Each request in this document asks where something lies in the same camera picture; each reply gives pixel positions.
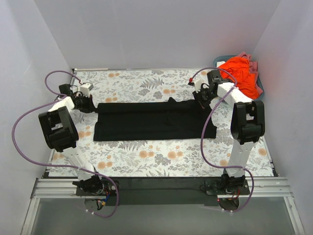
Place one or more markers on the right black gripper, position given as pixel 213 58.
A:
pixel 200 97

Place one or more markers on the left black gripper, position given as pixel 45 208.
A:
pixel 87 104

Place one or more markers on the black t-shirt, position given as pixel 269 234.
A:
pixel 153 121

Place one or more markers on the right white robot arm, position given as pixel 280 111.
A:
pixel 247 126

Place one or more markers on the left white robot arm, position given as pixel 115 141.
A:
pixel 61 134

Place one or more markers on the teal plastic laundry basket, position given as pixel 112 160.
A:
pixel 222 59

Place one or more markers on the orange t-shirt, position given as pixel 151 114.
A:
pixel 240 69

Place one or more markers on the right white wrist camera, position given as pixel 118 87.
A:
pixel 196 83

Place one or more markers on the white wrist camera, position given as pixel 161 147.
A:
pixel 196 83
pixel 86 88

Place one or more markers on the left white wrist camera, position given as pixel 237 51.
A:
pixel 86 88

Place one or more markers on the aluminium mounting rail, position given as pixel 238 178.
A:
pixel 260 186

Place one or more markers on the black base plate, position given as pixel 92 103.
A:
pixel 112 196

